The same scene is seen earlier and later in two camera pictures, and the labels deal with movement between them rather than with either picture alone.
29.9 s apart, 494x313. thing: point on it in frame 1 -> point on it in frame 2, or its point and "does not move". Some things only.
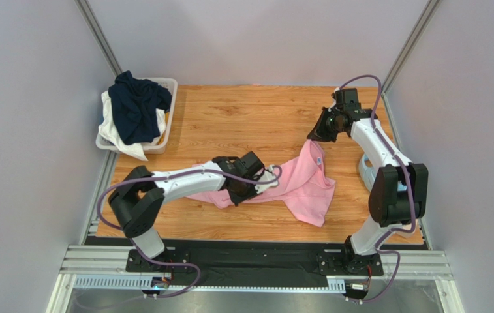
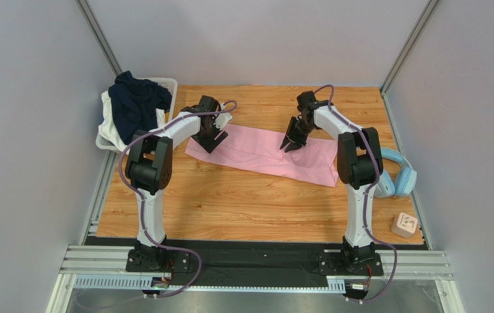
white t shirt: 108,131 does not move
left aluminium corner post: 99,36 does not move
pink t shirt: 305,178 -> 259,150
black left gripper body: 242,192 -> 211,128
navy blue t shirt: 135,102 does not move
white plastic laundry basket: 170,83 does not move
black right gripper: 321,128 -> 297,130
